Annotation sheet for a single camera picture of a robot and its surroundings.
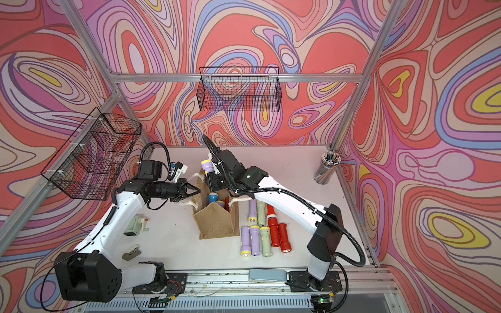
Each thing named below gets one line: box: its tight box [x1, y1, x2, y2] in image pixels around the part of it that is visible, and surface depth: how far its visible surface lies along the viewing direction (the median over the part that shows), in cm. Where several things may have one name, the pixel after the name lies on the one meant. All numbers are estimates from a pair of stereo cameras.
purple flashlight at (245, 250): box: [240, 225, 252, 257], surface depth 83 cm
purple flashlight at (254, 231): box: [249, 224, 261, 257], surface depth 83 cm
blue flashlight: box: [208, 191, 219, 205], surface depth 95 cm
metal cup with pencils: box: [313, 149, 342, 185], surface depth 95 cm
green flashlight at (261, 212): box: [257, 200, 267, 227], surface depth 91 cm
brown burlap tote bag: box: [178, 168, 253, 240], surface depth 80 cm
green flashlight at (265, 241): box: [259, 226, 273, 258], surface depth 84 cm
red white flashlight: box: [266, 203, 278, 220], surface depth 92 cm
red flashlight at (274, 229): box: [268, 217, 280, 248], surface depth 86 cm
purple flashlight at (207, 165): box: [200, 159, 215, 173], surface depth 72 cm
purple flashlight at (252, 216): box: [247, 199, 258, 224], surface depth 91 cm
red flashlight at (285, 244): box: [277, 223, 292, 254], surface depth 84 cm
